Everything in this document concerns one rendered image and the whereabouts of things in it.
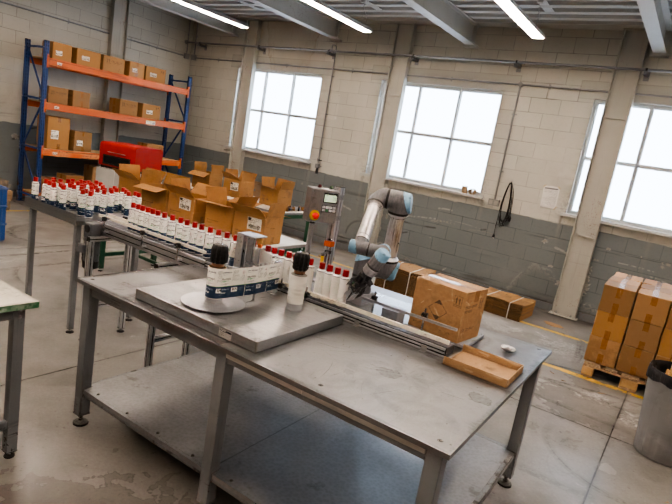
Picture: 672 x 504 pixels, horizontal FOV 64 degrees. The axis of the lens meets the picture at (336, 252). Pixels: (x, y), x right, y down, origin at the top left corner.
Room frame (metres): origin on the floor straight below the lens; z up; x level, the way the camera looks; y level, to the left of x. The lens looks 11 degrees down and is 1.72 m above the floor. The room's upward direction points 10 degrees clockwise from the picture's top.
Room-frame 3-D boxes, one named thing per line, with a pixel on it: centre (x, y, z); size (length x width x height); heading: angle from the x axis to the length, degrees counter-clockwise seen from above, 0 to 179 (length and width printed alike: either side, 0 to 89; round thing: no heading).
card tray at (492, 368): (2.39, -0.77, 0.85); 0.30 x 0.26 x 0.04; 58
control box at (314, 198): (3.05, 0.13, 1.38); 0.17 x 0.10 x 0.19; 113
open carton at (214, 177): (7.90, 2.03, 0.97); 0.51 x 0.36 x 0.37; 151
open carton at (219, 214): (4.98, 1.04, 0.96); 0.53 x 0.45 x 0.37; 149
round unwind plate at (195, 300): (2.50, 0.54, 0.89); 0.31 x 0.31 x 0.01
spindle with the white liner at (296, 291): (2.64, 0.16, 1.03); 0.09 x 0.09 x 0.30
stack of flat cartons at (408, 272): (7.00, -0.96, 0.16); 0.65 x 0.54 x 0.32; 62
